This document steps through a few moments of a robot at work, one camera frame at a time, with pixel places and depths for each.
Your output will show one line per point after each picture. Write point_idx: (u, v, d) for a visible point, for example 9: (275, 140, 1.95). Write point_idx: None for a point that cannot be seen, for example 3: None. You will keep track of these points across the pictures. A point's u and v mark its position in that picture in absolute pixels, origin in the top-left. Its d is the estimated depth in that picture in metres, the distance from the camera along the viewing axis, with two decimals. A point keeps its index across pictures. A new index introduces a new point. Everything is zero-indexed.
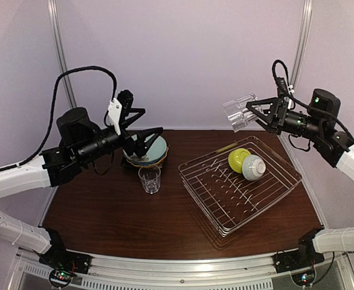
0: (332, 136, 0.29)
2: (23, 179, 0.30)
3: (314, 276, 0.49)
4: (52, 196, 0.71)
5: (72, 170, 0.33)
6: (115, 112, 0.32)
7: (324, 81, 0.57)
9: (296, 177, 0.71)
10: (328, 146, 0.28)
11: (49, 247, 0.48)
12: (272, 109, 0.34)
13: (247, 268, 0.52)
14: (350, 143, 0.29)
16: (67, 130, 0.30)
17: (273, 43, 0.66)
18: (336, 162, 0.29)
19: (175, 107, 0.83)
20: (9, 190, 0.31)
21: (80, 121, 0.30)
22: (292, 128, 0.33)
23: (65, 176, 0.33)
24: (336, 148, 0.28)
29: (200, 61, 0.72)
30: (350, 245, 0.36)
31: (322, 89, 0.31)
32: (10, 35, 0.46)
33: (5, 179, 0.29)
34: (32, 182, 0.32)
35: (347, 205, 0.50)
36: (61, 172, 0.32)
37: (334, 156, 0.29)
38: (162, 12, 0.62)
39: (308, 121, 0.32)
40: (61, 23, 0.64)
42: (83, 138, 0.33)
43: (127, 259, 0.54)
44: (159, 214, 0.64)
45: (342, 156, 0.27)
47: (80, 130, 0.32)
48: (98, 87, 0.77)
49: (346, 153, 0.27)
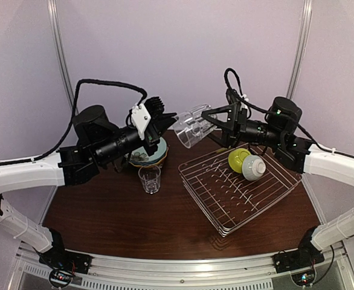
0: (292, 145, 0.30)
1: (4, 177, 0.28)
2: (35, 174, 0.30)
3: (314, 276, 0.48)
4: (52, 196, 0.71)
5: (91, 170, 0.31)
6: (141, 122, 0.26)
7: (324, 81, 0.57)
9: (296, 177, 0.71)
10: (291, 156, 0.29)
11: (49, 247, 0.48)
12: (231, 115, 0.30)
13: (247, 268, 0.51)
14: (308, 144, 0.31)
16: (83, 132, 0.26)
17: (274, 41, 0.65)
18: (302, 167, 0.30)
19: (175, 107, 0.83)
20: (21, 183, 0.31)
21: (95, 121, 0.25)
22: (253, 137, 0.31)
23: (81, 175, 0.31)
24: (298, 156, 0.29)
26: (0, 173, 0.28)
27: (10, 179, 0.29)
29: (199, 61, 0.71)
30: (350, 232, 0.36)
31: (280, 98, 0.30)
32: (10, 35, 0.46)
33: (17, 171, 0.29)
34: (44, 178, 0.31)
35: (346, 204, 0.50)
36: (79, 172, 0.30)
37: (298, 164, 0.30)
38: (162, 13, 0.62)
39: (267, 128, 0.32)
40: (61, 23, 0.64)
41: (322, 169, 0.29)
42: (101, 138, 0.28)
43: (127, 259, 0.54)
44: (159, 214, 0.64)
45: (305, 161, 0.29)
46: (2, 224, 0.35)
47: (98, 129, 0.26)
48: (98, 87, 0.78)
49: (308, 156, 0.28)
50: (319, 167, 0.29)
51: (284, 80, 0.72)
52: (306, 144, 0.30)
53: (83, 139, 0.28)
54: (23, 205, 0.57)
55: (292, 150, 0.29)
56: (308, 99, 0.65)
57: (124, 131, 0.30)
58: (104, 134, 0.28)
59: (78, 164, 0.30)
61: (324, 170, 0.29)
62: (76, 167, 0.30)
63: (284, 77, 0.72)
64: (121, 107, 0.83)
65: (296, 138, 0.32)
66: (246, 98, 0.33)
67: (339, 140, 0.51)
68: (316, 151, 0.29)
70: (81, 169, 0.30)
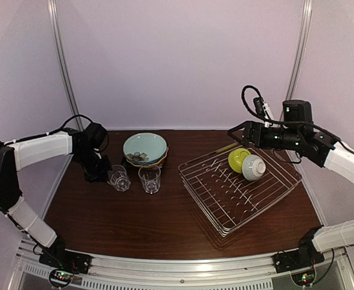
0: (315, 138, 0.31)
1: (29, 148, 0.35)
2: (51, 144, 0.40)
3: (313, 276, 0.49)
4: (52, 196, 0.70)
5: (81, 147, 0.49)
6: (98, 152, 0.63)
7: (324, 81, 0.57)
9: (296, 177, 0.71)
10: (313, 147, 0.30)
11: (54, 238, 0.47)
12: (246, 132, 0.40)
13: (247, 268, 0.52)
14: (333, 141, 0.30)
16: (96, 128, 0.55)
17: (273, 43, 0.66)
18: (324, 161, 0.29)
19: (176, 107, 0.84)
20: (38, 155, 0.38)
21: (107, 131, 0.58)
22: (272, 143, 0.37)
23: (80, 145, 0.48)
24: (321, 148, 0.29)
26: (27, 144, 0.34)
27: (34, 150, 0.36)
29: (199, 60, 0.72)
30: (351, 239, 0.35)
31: (289, 99, 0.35)
32: (11, 33, 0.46)
33: (41, 141, 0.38)
34: (57, 147, 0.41)
35: (347, 203, 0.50)
36: (77, 142, 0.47)
37: (321, 156, 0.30)
38: (162, 12, 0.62)
39: (286, 133, 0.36)
40: (62, 23, 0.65)
41: (344, 169, 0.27)
42: (97, 142, 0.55)
43: (127, 259, 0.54)
44: (160, 214, 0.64)
45: (328, 155, 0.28)
46: (21, 209, 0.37)
47: (102, 136, 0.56)
48: (99, 86, 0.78)
49: (332, 150, 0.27)
50: (341, 165, 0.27)
51: (284, 80, 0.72)
52: (331, 139, 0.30)
53: (92, 132, 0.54)
54: None
55: (316, 142, 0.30)
56: (308, 99, 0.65)
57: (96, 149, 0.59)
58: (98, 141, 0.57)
59: (80, 136, 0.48)
61: (345, 170, 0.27)
62: (77, 137, 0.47)
63: (284, 77, 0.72)
64: (121, 107, 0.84)
65: (319, 132, 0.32)
66: (267, 107, 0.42)
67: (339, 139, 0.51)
68: (339, 149, 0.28)
70: (80, 141, 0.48)
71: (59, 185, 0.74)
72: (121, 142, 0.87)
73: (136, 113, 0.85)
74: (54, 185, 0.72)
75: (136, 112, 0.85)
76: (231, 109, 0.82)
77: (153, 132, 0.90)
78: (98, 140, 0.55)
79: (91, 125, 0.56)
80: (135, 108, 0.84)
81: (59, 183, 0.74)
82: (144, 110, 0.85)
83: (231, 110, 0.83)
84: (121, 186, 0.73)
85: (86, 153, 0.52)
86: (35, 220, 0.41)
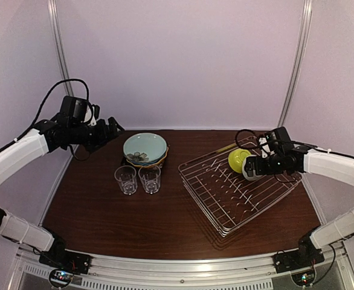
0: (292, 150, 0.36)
1: None
2: (23, 151, 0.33)
3: (314, 276, 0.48)
4: (52, 196, 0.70)
5: (61, 140, 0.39)
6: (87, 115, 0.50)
7: (324, 81, 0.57)
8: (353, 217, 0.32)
9: (296, 177, 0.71)
10: (292, 157, 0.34)
11: (51, 241, 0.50)
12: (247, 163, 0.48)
13: (247, 268, 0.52)
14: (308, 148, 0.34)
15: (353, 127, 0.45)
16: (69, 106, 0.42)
17: (273, 43, 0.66)
18: (302, 167, 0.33)
19: (175, 109, 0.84)
20: (11, 169, 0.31)
21: (80, 101, 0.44)
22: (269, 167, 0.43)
23: (59, 139, 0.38)
24: (297, 157, 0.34)
26: None
27: (2, 166, 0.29)
29: (198, 61, 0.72)
30: (344, 231, 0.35)
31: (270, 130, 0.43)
32: (11, 36, 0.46)
33: (10, 154, 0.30)
34: (32, 153, 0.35)
35: (342, 200, 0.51)
36: (53, 136, 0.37)
37: (299, 163, 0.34)
38: (161, 12, 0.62)
39: None
40: (62, 25, 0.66)
41: (319, 168, 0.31)
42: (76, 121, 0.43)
43: (127, 259, 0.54)
44: (159, 214, 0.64)
45: (304, 159, 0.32)
46: (8, 227, 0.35)
47: (83, 110, 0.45)
48: (99, 86, 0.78)
49: (305, 154, 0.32)
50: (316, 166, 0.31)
51: (284, 80, 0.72)
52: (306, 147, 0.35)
53: (67, 113, 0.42)
54: (24, 205, 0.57)
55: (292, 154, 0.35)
56: (309, 99, 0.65)
57: (88, 122, 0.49)
58: (78, 118, 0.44)
59: (55, 128, 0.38)
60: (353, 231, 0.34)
61: (322, 169, 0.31)
62: (50, 131, 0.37)
63: (284, 77, 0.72)
64: (121, 106, 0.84)
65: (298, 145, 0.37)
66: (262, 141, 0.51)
67: (339, 140, 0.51)
68: (313, 152, 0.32)
70: (55, 134, 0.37)
71: (59, 185, 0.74)
72: (120, 142, 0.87)
73: (136, 113, 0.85)
74: (54, 186, 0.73)
75: (137, 112, 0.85)
76: (231, 109, 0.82)
77: (153, 132, 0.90)
78: (78, 117, 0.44)
79: (64, 102, 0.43)
80: (135, 108, 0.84)
81: (58, 183, 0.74)
82: (144, 111, 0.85)
83: (231, 110, 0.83)
84: (128, 190, 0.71)
85: (72, 139, 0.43)
86: (26, 231, 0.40)
